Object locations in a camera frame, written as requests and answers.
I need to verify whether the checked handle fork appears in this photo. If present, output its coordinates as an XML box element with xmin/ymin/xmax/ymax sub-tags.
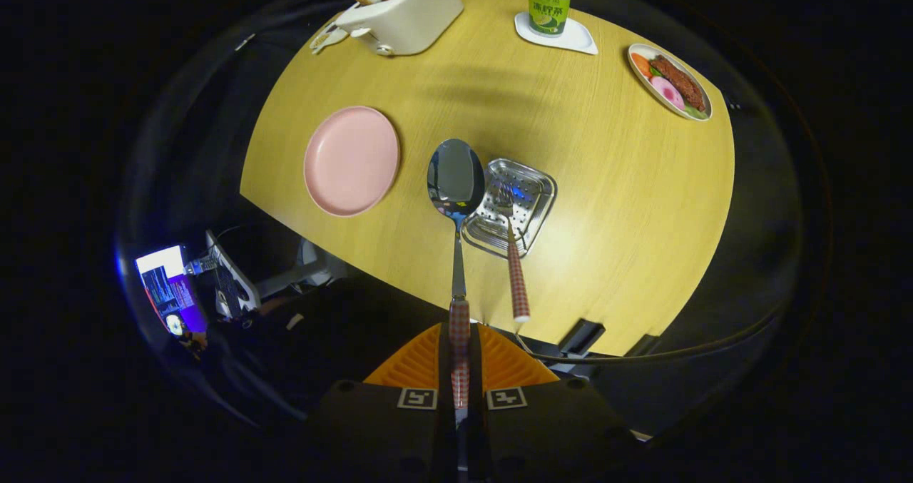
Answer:
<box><xmin>494</xmin><ymin>182</ymin><xmax>531</xmax><ymax>324</ymax></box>

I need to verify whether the white divided snack dish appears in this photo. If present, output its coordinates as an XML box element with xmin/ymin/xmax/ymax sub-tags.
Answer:
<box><xmin>310</xmin><ymin>23</ymin><xmax>352</xmax><ymax>56</ymax></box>

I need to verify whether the checked handle spoon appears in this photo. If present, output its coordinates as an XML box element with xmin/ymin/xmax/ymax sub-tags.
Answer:
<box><xmin>427</xmin><ymin>138</ymin><xmax>486</xmax><ymax>409</ymax></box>

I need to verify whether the white coaster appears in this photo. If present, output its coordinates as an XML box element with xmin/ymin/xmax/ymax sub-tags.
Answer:
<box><xmin>514</xmin><ymin>12</ymin><xmax>598</xmax><ymax>56</ymax></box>

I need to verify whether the brown meat slice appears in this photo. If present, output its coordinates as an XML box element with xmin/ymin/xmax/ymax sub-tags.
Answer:
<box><xmin>651</xmin><ymin>55</ymin><xmax>705</xmax><ymax>111</ymax></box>

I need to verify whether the pink round food piece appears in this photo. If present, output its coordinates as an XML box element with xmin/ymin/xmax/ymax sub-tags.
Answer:
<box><xmin>650</xmin><ymin>76</ymin><xmax>685</xmax><ymax>111</ymax></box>

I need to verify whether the white food plate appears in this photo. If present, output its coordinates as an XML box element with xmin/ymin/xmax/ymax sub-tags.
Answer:
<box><xmin>628</xmin><ymin>44</ymin><xmax>713</xmax><ymax>121</ymax></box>

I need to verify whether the white plastic frame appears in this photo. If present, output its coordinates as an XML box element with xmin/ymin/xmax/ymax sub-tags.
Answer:
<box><xmin>258</xmin><ymin>239</ymin><xmax>335</xmax><ymax>300</ymax></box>

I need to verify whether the perforated metal tray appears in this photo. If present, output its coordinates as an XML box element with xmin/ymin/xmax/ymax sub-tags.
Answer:
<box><xmin>461</xmin><ymin>158</ymin><xmax>558</xmax><ymax>259</ymax></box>

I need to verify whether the white toaster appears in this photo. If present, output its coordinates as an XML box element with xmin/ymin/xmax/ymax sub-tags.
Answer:
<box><xmin>334</xmin><ymin>0</ymin><xmax>464</xmax><ymax>57</ymax></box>

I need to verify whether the green tea bottle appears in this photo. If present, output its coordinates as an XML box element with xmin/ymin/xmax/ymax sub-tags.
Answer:
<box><xmin>527</xmin><ymin>0</ymin><xmax>571</xmax><ymax>37</ymax></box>

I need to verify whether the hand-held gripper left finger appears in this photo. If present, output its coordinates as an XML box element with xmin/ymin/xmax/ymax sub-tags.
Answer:
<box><xmin>307</xmin><ymin>322</ymin><xmax>457</xmax><ymax>483</ymax></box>

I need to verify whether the pink plate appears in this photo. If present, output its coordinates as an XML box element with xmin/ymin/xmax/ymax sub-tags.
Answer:
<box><xmin>303</xmin><ymin>106</ymin><xmax>401</xmax><ymax>218</ymax></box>

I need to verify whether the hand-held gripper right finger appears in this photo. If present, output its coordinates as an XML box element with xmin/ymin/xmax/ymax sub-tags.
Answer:
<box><xmin>467</xmin><ymin>322</ymin><xmax>641</xmax><ymax>483</ymax></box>

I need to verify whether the open laptop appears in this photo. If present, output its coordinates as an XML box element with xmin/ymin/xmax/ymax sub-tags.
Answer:
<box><xmin>136</xmin><ymin>230</ymin><xmax>261</xmax><ymax>337</ymax></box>

